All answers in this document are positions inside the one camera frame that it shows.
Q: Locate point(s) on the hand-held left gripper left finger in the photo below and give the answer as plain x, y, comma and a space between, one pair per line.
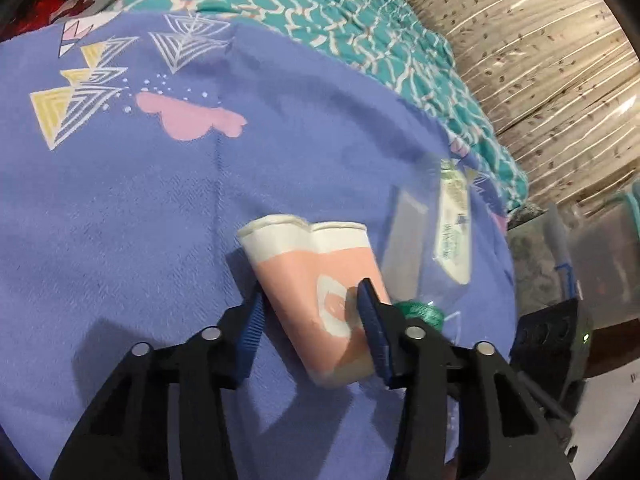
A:
252, 330

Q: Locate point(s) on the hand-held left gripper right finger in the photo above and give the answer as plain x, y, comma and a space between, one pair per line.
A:
372, 320

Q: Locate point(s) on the pink paper cup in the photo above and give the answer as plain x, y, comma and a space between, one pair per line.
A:
300, 280

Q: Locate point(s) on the clear plastic storage bin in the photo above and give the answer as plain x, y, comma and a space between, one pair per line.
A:
605, 260

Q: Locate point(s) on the clear plastic bottle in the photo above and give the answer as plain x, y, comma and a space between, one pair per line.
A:
450, 220

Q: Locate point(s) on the blue patterned blanket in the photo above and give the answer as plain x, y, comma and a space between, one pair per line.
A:
150, 210

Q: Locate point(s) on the teal patterned blanket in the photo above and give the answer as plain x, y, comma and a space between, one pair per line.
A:
350, 20

